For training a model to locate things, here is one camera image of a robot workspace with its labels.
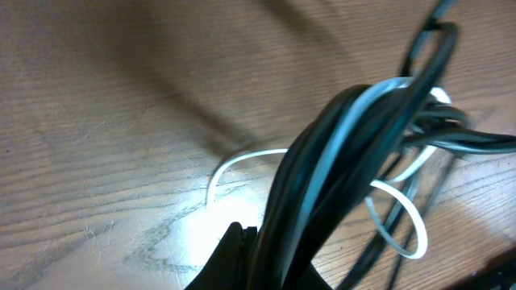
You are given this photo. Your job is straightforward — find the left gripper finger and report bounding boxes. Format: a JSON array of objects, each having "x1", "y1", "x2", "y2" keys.
[{"x1": 185, "y1": 222, "x2": 257, "y2": 290}]

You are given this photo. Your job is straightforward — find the black USB cable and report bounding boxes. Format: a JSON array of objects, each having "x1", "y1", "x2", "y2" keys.
[{"x1": 245, "y1": 0, "x2": 516, "y2": 290}]

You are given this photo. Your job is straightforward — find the white USB cable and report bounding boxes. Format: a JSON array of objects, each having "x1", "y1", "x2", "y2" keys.
[{"x1": 205, "y1": 76, "x2": 452, "y2": 283}]

